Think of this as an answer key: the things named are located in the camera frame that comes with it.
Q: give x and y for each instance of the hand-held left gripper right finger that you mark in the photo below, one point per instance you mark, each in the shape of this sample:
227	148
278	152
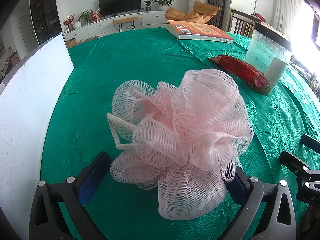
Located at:
238	192

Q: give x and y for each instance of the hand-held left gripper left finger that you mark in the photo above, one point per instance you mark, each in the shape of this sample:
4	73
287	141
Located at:
91	177

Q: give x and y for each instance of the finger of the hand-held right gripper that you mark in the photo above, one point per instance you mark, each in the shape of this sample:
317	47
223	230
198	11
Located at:
312	143
295	162

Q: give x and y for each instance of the white storage box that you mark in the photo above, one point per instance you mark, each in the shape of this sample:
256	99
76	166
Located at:
30	105

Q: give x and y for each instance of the windowsill clutter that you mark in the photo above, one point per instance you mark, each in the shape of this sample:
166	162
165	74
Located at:
307	75

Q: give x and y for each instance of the clear jar with black lid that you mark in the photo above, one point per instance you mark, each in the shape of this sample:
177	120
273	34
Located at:
265	52

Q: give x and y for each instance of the red round object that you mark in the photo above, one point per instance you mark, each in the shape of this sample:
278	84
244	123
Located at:
237	67

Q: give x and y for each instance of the window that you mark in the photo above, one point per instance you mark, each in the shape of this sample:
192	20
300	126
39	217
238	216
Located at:
313	25

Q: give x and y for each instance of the green satin tablecloth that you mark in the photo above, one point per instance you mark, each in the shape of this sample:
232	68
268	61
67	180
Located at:
125	60

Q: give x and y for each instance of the cardboard box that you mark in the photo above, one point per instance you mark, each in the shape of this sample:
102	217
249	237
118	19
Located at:
70	43

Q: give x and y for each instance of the red cloth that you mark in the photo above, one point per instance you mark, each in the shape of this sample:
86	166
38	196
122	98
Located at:
258	17

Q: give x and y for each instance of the white curtain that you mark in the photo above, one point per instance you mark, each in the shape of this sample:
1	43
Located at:
287	5

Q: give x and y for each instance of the wooden dining chair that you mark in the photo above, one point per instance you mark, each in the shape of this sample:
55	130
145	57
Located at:
15	58

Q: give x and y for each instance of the white television cabinet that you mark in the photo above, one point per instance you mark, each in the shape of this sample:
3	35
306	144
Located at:
105	27

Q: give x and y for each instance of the round white vase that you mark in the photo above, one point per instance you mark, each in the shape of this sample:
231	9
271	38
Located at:
77	25

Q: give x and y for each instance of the red flowers in vase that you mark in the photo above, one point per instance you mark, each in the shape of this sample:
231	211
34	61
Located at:
68	21

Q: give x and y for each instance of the orange book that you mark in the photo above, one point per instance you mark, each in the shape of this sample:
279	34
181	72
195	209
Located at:
200	30

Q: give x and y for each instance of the leafy green plant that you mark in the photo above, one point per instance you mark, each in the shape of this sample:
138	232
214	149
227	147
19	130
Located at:
85	16

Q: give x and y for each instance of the wooden stool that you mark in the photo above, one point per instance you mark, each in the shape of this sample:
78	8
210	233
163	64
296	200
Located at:
125	19

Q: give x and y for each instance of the red gift bag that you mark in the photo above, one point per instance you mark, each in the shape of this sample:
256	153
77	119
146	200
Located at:
95	15

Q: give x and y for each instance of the dark bookcase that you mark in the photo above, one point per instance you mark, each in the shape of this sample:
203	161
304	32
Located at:
45	12

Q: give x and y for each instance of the orange lounge chair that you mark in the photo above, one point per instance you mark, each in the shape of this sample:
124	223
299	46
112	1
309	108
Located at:
200	8

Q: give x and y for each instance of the black television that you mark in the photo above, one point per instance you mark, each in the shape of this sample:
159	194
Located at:
120	3

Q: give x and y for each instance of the small potted plant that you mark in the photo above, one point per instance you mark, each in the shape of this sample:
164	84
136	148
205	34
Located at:
148	6

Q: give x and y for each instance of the large potted plant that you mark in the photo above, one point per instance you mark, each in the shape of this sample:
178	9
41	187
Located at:
163	1

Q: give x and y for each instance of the wall picture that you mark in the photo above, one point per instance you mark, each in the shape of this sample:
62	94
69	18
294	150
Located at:
2	47

